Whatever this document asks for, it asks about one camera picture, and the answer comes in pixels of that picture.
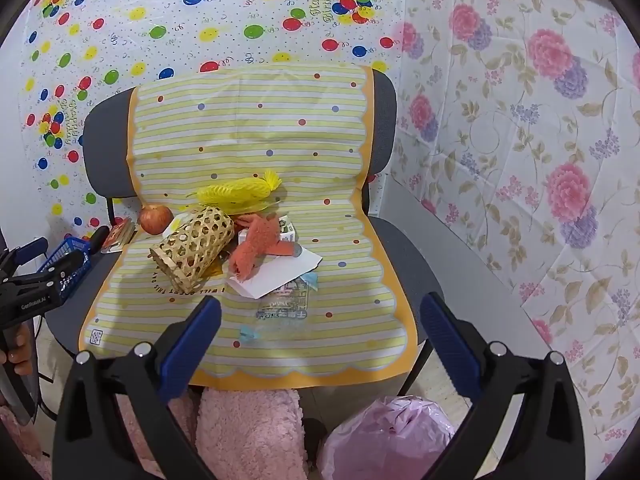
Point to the woven bamboo basket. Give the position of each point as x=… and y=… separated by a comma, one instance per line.
x=192, y=247

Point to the pink fleece pants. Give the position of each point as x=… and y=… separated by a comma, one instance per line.
x=250, y=435

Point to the blue plastic basket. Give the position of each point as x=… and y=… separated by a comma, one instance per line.
x=70, y=250

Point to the pink bin bag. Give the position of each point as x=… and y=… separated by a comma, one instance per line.
x=390, y=435

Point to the white paper card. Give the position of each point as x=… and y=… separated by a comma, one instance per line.
x=182, y=221

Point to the person's left forearm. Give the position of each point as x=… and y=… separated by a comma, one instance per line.
x=20, y=450

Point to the white paper envelope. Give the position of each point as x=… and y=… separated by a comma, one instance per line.
x=280, y=275

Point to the red brown snack packet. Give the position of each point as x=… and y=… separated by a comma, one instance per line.
x=117, y=237

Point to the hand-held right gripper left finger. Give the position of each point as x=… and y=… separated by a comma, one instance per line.
x=196, y=337

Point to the yellow foam fruit net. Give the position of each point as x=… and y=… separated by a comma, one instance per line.
x=235, y=192

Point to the red apple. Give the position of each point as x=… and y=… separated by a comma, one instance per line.
x=155, y=219

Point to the balloon print plastic sheet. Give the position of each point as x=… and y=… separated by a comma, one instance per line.
x=200, y=10

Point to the person's left hand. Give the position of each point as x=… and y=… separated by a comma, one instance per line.
x=19, y=352

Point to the grey office chair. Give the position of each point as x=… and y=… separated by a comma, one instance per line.
x=105, y=130

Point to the small milk carton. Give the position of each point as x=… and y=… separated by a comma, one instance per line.
x=286, y=227

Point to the floral print plastic sheet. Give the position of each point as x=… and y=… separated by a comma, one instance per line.
x=525, y=110

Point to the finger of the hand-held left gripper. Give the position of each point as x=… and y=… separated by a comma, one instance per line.
x=60, y=267
x=32, y=250

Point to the yellow striped dotted cloth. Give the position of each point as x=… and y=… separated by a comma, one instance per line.
x=250, y=125

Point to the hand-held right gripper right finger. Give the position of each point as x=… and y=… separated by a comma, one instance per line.
x=450, y=340

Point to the clear printed plastic bag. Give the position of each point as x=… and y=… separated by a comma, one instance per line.
x=282, y=305

